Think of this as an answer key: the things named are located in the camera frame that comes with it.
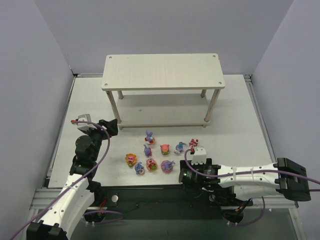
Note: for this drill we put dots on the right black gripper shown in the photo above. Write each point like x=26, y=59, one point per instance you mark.
x=206, y=162

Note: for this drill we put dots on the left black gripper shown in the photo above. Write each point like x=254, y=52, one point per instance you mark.
x=105, y=127

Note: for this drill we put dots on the red white strawberry toy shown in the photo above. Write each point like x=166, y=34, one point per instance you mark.
x=193, y=143

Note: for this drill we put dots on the pink bear burger toy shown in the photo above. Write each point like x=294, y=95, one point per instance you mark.
x=165, y=149

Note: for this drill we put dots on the pink bear clover toy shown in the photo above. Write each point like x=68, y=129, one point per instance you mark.
x=151, y=165

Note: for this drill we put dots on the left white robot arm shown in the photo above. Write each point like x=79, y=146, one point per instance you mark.
x=60, y=218

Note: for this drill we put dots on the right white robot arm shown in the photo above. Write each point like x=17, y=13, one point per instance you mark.
x=230, y=184

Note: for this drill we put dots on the wooden two-tier shelf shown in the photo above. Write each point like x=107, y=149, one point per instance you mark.
x=162, y=90

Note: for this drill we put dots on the purple bunny pink cake toy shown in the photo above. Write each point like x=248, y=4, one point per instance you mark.
x=167, y=166

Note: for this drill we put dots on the purple bunny blue ears toy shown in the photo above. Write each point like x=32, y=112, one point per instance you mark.
x=179, y=148

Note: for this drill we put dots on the orange lion toy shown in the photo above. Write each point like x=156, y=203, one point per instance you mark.
x=130, y=159

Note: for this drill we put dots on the purple bunny on red base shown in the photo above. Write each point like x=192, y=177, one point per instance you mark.
x=149, y=139

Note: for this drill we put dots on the purple bunny toy standing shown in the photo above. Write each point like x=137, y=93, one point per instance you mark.
x=147, y=151

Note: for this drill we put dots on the purple bunny with ball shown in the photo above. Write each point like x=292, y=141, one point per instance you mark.
x=139, y=168

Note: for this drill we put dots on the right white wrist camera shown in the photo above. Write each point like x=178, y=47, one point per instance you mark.
x=200, y=156

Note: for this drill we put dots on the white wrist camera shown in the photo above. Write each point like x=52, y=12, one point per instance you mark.
x=83, y=122
x=200, y=156

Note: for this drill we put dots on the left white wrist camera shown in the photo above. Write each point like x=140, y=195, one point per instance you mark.
x=83, y=122

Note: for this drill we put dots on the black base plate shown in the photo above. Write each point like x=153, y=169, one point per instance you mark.
x=165, y=203

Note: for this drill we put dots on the aluminium frame rail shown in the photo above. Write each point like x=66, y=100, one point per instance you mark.
x=43, y=196

